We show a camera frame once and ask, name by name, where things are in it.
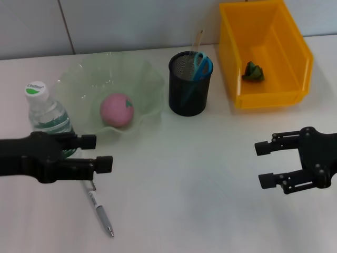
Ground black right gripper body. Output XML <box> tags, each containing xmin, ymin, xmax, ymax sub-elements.
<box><xmin>299</xmin><ymin>126</ymin><xmax>337</xmax><ymax>189</ymax></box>

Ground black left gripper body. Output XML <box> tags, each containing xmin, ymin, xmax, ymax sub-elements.
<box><xmin>0</xmin><ymin>131</ymin><xmax>65</xmax><ymax>184</ymax></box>

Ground clear plastic ruler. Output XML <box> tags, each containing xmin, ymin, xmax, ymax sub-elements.
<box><xmin>185</xmin><ymin>29</ymin><xmax>205</xmax><ymax>80</ymax></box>

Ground clear green-label water bottle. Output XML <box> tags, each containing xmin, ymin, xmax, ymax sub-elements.
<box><xmin>25</xmin><ymin>81</ymin><xmax>82</xmax><ymax>159</ymax></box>

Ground green plastic wrapper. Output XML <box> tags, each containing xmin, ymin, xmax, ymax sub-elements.
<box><xmin>241</xmin><ymin>60</ymin><xmax>266</xmax><ymax>83</ymax></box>

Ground grey ballpoint pen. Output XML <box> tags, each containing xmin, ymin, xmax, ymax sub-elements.
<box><xmin>80</xmin><ymin>179</ymin><xmax>115</xmax><ymax>239</ymax></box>

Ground blue capped scissors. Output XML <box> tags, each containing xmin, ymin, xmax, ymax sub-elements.
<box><xmin>180</xmin><ymin>52</ymin><xmax>213</xmax><ymax>106</ymax></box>

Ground yellow plastic bin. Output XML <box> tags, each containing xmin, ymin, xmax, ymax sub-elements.
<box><xmin>219</xmin><ymin>0</ymin><xmax>314</xmax><ymax>109</ymax></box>

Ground black mesh pen holder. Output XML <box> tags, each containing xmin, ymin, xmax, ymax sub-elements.
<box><xmin>168</xmin><ymin>51</ymin><xmax>214</xmax><ymax>116</ymax></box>

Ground green translucent glass fruit plate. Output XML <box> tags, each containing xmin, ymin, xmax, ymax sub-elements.
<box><xmin>55</xmin><ymin>52</ymin><xmax>165</xmax><ymax>138</ymax></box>

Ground pink toy peach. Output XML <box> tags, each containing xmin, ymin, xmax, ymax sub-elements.
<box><xmin>100</xmin><ymin>92</ymin><xmax>134</xmax><ymax>128</ymax></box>

